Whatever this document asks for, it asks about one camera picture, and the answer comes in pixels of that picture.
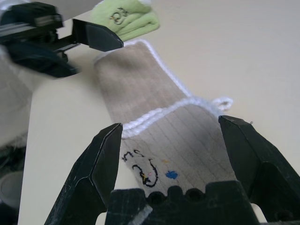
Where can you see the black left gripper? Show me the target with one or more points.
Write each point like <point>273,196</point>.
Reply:
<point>28,23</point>

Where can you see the light green folded towel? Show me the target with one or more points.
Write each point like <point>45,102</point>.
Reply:
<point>136,21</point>

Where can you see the beige towel with white trim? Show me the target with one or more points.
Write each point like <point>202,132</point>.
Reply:
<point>145,89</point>

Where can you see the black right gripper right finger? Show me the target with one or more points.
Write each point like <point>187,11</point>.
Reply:
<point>262,168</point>

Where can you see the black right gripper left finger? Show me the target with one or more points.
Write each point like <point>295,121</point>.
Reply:
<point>93,178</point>

